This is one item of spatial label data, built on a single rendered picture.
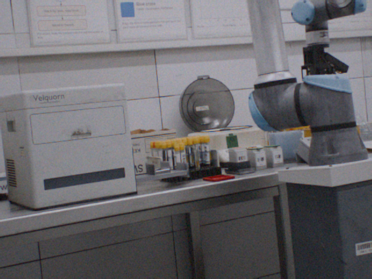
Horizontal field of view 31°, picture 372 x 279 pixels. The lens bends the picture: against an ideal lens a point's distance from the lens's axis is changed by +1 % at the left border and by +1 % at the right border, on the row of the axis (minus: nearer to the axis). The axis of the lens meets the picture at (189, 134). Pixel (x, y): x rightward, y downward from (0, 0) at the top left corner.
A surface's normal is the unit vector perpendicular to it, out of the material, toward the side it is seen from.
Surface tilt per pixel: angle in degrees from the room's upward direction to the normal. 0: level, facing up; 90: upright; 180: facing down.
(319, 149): 72
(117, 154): 90
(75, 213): 90
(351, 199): 90
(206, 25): 93
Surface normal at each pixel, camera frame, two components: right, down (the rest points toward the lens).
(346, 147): 0.13, -0.33
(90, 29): 0.50, 0.07
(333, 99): -0.04, -0.01
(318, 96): -0.54, 0.00
